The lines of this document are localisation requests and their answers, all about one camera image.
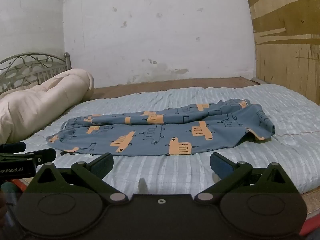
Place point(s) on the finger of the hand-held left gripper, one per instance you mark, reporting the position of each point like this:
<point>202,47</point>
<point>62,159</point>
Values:
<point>42,155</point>
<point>15,147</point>

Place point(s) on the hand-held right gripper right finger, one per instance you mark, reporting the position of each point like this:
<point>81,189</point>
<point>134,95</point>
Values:
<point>220,165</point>

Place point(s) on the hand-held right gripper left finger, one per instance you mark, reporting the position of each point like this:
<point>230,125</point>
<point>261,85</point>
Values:
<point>103,165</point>

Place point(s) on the blue pants with orange print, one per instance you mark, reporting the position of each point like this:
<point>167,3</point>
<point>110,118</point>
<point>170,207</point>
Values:
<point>155,135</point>

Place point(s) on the light blue striped blanket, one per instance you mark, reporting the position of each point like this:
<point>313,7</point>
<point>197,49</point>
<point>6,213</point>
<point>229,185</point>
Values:
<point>175,172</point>

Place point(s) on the cream rolled comforter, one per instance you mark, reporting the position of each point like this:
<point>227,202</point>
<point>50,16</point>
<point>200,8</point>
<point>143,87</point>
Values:
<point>37,105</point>

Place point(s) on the grey metal headboard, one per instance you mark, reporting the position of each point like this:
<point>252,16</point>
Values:
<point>32,66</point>

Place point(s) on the brown wooden bed base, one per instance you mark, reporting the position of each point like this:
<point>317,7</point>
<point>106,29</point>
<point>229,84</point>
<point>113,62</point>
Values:
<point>162,86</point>

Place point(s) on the plywood board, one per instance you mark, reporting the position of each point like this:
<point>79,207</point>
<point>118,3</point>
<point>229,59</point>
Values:
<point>287,42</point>

